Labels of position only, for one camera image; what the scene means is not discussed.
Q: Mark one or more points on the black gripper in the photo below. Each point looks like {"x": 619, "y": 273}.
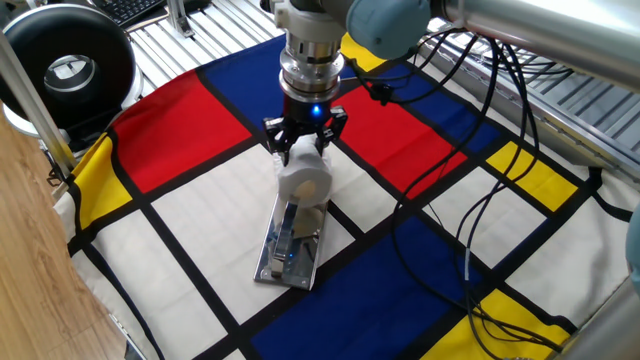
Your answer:
{"x": 302, "y": 115}

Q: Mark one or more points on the white toilet paper roll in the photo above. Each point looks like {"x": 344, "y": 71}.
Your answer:
{"x": 305, "y": 170}

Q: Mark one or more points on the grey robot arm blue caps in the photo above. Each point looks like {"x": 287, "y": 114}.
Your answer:
{"x": 550, "y": 35}

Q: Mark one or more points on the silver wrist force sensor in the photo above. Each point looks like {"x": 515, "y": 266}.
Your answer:
{"x": 310, "y": 70}

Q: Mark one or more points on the colour block grid tablecloth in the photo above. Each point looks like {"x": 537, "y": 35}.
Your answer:
{"x": 210, "y": 225}

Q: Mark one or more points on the small aluminium upright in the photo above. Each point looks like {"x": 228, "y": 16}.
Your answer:
{"x": 178, "y": 17}

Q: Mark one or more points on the black computer keyboard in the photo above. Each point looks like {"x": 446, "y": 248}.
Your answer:
{"x": 130, "y": 10}

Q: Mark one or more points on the black round device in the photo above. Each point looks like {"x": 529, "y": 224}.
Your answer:
{"x": 30, "y": 60}

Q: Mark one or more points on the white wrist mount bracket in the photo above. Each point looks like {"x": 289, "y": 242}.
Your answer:
{"x": 310, "y": 20}

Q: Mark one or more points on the aluminium table edge rail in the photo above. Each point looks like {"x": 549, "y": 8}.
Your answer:
{"x": 575, "y": 135}

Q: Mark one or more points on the aluminium frame post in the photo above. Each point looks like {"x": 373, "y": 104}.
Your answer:
{"x": 35, "y": 110}

